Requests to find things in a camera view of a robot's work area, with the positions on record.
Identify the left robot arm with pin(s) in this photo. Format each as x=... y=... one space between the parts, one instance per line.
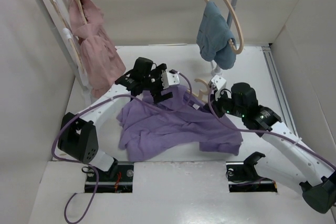
x=78 y=136

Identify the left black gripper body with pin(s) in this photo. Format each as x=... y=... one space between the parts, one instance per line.
x=153 y=84

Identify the aluminium rail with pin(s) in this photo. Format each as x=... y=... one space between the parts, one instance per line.
x=278 y=88

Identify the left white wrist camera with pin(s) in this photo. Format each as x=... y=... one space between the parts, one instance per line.
x=169 y=79

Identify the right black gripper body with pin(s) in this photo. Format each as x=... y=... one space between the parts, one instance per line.
x=224 y=104

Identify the blue garment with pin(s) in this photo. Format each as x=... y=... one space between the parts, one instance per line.
x=213 y=38

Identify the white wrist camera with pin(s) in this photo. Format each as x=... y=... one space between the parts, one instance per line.
x=169 y=79
x=217 y=83

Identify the purple t shirt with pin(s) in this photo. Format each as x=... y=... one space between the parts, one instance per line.
x=146 y=133

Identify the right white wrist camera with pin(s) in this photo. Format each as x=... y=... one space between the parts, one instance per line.
x=217 y=83

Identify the pink dress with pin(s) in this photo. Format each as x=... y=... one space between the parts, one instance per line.
x=98 y=52

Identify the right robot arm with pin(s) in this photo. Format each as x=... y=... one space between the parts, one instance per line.
x=290 y=162

